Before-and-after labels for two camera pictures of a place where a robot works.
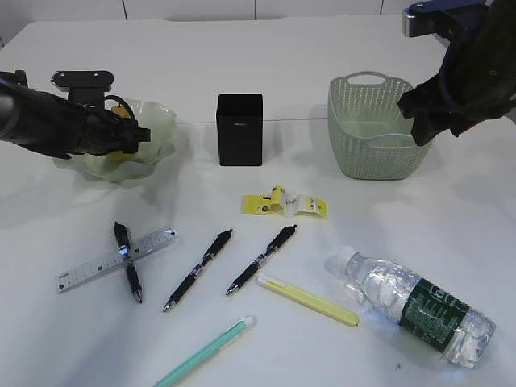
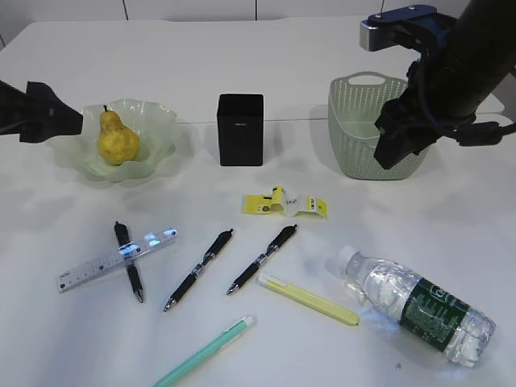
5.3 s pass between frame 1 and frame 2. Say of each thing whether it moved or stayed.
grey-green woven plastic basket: stayed
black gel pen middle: stayed
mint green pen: stayed
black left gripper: moved
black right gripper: moved
